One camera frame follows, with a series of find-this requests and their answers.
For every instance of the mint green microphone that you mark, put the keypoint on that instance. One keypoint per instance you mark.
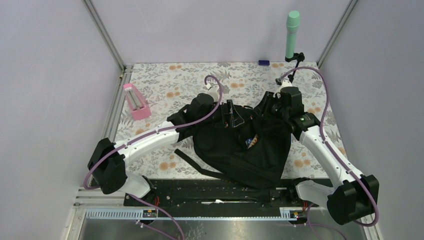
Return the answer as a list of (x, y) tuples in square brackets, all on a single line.
[(292, 26)]

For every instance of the black microphone tripod stand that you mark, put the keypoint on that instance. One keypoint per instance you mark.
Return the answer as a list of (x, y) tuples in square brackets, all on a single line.
[(298, 57)]

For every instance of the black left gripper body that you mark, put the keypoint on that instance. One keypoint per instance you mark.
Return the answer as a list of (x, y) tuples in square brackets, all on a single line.
[(214, 106)]

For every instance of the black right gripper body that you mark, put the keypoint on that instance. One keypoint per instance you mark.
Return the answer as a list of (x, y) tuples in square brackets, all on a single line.
[(274, 104)]

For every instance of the pink metronome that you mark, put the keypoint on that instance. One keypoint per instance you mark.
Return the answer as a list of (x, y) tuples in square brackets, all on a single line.
[(138, 105)]

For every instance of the floral patterned table mat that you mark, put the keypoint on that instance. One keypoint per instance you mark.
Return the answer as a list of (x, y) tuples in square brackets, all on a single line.
[(167, 87)]

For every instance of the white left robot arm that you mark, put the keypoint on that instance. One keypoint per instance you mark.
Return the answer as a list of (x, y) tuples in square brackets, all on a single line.
[(107, 166)]

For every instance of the black student backpack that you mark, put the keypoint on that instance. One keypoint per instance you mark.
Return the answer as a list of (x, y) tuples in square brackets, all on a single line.
[(220, 143)]

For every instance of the orange triangular eraser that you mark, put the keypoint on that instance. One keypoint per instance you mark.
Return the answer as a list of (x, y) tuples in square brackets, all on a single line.
[(254, 140)]

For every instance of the small blue box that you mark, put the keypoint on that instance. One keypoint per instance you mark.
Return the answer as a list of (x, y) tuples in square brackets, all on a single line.
[(263, 62)]

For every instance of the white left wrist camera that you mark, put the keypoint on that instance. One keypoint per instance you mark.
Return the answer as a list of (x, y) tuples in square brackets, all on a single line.
[(213, 91)]

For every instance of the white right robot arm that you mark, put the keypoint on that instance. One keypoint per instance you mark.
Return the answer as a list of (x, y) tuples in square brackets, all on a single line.
[(352, 195)]

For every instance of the blue triangular eraser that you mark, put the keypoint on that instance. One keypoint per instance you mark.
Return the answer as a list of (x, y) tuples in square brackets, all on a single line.
[(248, 142)]

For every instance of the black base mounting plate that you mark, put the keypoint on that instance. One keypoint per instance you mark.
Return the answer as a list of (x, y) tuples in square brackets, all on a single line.
[(213, 198)]

